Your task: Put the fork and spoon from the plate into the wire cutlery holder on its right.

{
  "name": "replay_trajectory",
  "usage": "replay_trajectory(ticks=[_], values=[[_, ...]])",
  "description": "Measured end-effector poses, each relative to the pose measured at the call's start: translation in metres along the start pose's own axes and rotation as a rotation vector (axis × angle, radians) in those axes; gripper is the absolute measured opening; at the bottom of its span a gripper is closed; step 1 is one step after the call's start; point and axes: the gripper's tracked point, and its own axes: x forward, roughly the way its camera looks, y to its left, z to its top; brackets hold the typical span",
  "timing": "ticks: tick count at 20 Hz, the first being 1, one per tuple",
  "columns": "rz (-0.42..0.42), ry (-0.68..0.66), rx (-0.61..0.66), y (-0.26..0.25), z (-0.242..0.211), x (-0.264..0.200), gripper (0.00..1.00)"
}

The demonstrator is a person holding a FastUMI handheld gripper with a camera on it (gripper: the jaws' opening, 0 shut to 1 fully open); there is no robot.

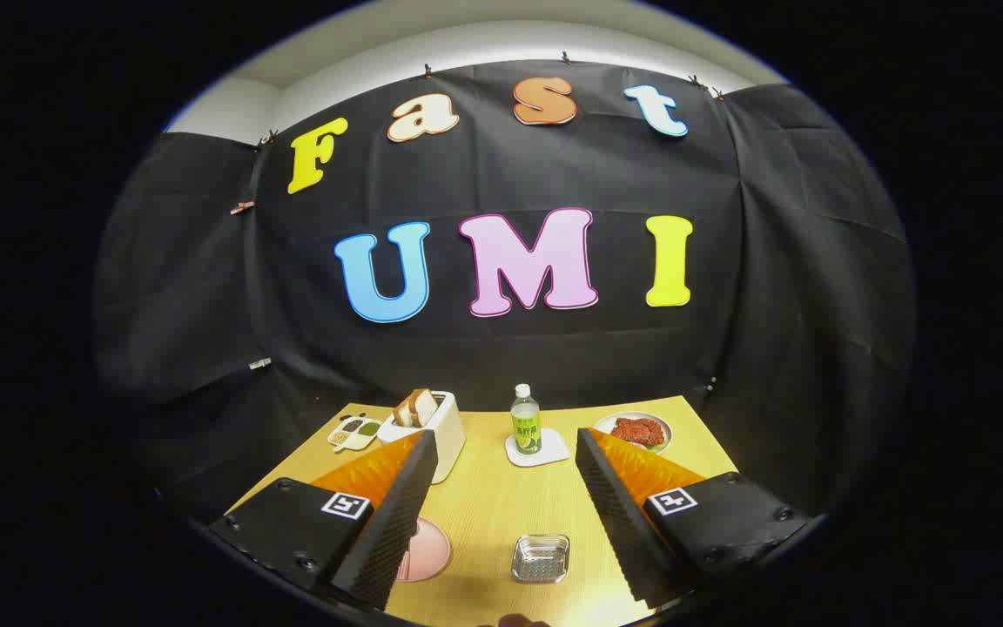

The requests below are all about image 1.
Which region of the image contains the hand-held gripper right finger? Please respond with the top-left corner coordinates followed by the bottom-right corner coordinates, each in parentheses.
top-left (575, 426), bottom-right (818, 610)

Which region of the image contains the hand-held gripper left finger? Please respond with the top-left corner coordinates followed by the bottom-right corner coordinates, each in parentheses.
top-left (208, 429), bottom-right (439, 612)

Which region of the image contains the pink round plate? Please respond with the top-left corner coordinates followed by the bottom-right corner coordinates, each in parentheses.
top-left (397, 516), bottom-right (452, 583)

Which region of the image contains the brown meat piece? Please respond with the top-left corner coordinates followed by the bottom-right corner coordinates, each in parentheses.
top-left (611, 417), bottom-right (664, 448)

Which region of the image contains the perforated metal tray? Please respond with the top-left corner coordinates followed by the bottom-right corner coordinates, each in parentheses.
top-left (511, 534), bottom-right (571, 584)

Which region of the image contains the white oval food plate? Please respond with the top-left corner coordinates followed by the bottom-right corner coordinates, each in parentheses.
top-left (593, 411), bottom-right (673, 455)

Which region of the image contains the white square coaster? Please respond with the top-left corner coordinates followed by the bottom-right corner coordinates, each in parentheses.
top-left (505, 428), bottom-right (571, 469)

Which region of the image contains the white divided condiment dish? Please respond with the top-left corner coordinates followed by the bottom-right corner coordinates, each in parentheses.
top-left (328, 416), bottom-right (383, 452)

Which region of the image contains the white toaster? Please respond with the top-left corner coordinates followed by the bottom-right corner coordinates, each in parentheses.
top-left (377, 391), bottom-right (467, 485)

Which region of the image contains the green label drink bottle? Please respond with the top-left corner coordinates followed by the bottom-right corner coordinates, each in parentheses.
top-left (511, 384), bottom-right (542, 456)

